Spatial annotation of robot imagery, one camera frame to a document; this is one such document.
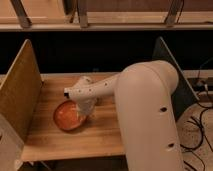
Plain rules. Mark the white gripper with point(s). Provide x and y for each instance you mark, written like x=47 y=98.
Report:
x=85 y=108

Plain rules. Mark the orange ceramic bowl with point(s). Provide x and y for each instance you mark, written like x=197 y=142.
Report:
x=65 y=116

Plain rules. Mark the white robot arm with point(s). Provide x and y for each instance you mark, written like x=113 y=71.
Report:
x=142 y=95

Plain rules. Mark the left wooden side board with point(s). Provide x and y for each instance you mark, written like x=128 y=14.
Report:
x=20 y=90

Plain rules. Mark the white front left panel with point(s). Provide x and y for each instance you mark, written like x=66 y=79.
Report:
x=10 y=147

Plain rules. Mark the right dark side board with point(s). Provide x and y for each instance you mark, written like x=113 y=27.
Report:
x=184 y=96

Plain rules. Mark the wooden shelf rail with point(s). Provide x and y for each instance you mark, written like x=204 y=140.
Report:
x=116 y=21

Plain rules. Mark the left metal shelf bracket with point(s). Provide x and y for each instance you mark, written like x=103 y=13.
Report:
x=24 y=21

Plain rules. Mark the metal shelf bracket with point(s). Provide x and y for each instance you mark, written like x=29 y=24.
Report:
x=174 y=9
x=82 y=13
x=24 y=21

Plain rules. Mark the middle metal shelf bracket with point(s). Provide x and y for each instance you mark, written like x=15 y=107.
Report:
x=82 y=13

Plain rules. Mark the right metal shelf bracket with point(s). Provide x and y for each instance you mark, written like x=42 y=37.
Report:
x=174 y=9

